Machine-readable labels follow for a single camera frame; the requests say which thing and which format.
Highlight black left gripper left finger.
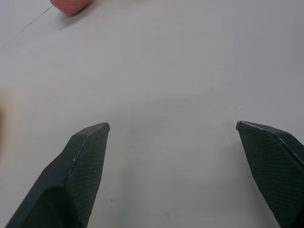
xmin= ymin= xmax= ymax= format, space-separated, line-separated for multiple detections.
xmin=4 ymin=122 xmax=111 ymax=228

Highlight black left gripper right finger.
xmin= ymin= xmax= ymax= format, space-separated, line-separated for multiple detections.
xmin=236 ymin=121 xmax=304 ymax=228

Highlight red apple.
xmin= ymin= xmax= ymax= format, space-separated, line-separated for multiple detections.
xmin=50 ymin=0 xmax=89 ymax=16

